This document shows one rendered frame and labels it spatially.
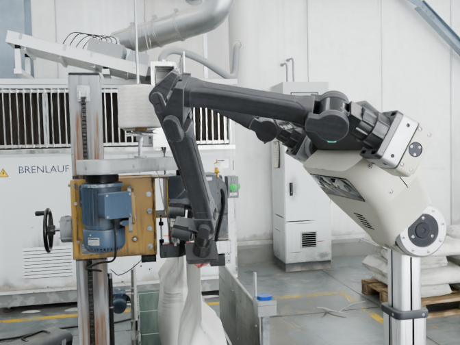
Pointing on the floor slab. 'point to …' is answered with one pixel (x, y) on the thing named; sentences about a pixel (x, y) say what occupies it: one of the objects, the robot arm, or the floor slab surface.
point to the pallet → (371, 288)
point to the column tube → (96, 129)
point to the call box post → (265, 330)
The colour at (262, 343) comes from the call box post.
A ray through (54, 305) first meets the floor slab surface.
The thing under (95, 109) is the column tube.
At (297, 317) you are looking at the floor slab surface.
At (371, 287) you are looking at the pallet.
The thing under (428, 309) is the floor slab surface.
